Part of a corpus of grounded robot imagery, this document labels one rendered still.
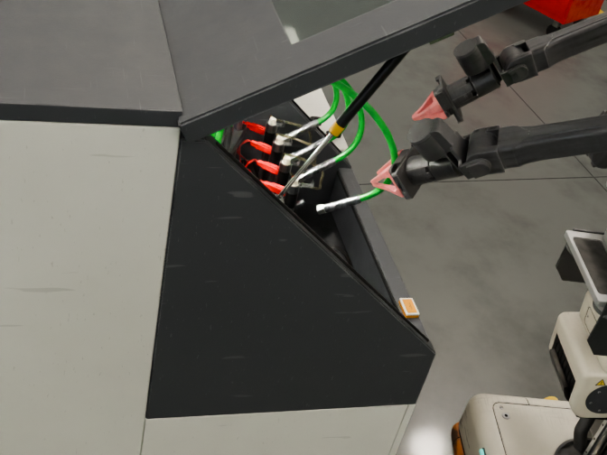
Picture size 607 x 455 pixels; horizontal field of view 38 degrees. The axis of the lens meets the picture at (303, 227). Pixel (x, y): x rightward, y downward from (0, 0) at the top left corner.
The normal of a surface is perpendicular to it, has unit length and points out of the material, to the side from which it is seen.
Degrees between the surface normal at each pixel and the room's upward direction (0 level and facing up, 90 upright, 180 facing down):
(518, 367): 0
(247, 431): 90
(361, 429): 90
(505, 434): 0
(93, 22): 0
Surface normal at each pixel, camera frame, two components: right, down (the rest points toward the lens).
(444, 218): 0.19, -0.78
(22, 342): 0.22, 0.63
